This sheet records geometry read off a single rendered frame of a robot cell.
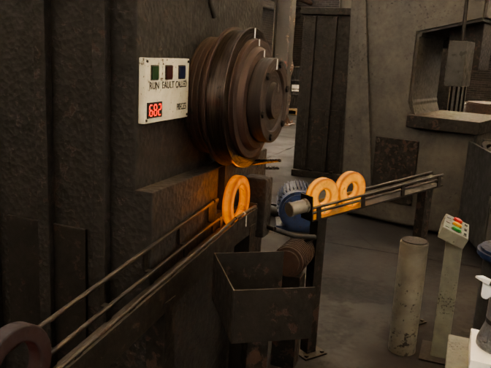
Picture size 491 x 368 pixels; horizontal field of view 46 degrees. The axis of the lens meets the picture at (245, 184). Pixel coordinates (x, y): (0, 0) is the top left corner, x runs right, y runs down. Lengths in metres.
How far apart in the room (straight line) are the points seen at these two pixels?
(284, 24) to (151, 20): 9.27
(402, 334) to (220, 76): 1.46
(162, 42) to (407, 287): 1.50
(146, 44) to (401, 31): 3.14
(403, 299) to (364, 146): 2.23
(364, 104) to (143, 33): 3.19
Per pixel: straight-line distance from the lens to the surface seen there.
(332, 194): 2.44
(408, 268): 2.59
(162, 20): 1.74
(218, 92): 1.79
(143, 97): 1.63
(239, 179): 2.02
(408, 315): 2.67
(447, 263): 2.62
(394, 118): 4.59
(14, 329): 1.18
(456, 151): 4.46
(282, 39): 10.90
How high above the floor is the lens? 1.27
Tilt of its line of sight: 13 degrees down
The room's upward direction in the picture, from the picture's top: 3 degrees clockwise
